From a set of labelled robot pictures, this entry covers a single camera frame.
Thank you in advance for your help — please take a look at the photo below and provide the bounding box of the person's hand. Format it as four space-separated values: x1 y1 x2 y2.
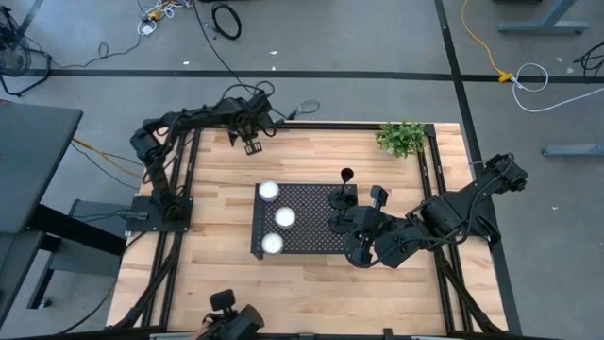
191 314 213 340

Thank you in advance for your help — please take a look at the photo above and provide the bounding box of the long black floor cable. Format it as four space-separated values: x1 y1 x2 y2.
191 0 290 120

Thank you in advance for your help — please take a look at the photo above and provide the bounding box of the white candle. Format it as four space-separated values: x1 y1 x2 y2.
258 180 280 203
261 232 284 255

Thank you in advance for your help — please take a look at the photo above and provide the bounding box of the dark grey desk top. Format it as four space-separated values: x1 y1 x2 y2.
0 101 84 327

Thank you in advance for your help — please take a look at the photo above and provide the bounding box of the orange cable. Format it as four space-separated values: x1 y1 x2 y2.
70 136 143 179

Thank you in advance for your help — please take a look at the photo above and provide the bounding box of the black leader arm handle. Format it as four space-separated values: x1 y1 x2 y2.
195 288 265 340

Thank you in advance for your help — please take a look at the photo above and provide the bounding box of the black desk leg frame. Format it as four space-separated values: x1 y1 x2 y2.
25 197 129 311

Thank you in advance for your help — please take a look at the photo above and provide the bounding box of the black cable bundle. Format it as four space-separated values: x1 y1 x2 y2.
572 41 604 77

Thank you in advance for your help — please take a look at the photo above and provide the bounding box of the grey looped cable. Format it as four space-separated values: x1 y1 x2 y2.
287 98 322 122

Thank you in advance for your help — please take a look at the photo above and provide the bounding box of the green plant in white pot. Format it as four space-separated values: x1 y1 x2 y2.
375 120 428 160

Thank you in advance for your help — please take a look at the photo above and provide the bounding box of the black aluminium table frame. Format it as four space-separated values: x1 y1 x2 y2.
106 117 525 340

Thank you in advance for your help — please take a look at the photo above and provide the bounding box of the black metal candlestick holder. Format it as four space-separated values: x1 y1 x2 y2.
328 194 360 235
328 167 355 213

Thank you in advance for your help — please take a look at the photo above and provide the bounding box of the red leaf patterned bowl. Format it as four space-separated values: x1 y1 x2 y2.
274 206 297 230

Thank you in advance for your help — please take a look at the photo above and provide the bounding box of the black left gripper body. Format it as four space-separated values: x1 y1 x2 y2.
227 112 268 143

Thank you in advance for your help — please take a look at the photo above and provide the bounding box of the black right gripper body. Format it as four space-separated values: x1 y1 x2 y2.
352 206 393 240

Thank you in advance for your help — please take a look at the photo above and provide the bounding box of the black perforated metal shelf riser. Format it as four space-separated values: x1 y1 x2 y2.
249 182 362 261

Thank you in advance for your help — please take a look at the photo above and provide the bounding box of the thin black fan cable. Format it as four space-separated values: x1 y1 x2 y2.
50 32 143 70

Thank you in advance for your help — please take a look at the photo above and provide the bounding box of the coiled black cable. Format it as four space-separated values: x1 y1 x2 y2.
210 2 243 42

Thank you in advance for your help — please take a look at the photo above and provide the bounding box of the grey table foot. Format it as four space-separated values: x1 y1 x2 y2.
497 0 591 35
541 144 604 158

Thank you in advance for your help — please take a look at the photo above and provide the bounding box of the yellow extension cable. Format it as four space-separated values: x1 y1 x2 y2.
460 0 515 84

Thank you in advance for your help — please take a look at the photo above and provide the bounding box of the white and yellow cable tangle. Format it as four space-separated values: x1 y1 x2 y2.
140 0 193 23

